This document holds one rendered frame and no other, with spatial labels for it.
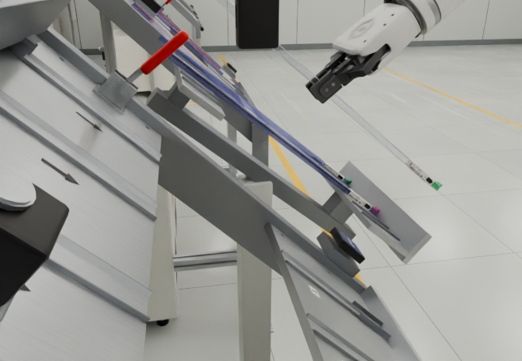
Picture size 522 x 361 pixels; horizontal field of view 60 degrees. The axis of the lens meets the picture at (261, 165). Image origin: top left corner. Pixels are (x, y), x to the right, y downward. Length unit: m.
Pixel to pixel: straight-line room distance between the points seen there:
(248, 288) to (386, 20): 0.55
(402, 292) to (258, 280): 1.10
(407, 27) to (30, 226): 0.59
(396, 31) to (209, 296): 1.40
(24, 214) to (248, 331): 0.85
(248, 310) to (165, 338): 0.78
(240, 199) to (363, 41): 0.28
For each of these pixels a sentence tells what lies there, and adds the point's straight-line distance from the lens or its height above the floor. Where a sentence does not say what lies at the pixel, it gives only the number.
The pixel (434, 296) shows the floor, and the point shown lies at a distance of 1.96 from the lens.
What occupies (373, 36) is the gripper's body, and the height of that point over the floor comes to 1.07.
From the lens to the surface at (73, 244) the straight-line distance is 0.26.
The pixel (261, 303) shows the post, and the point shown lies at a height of 0.54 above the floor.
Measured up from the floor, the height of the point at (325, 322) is 0.83.
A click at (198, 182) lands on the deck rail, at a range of 0.56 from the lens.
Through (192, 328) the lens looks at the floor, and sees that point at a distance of 1.73.
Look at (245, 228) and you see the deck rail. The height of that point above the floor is 0.85.
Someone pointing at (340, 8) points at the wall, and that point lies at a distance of 8.41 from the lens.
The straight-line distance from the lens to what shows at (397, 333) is 0.64.
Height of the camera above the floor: 1.15
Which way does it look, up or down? 22 degrees down
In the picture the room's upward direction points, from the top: straight up
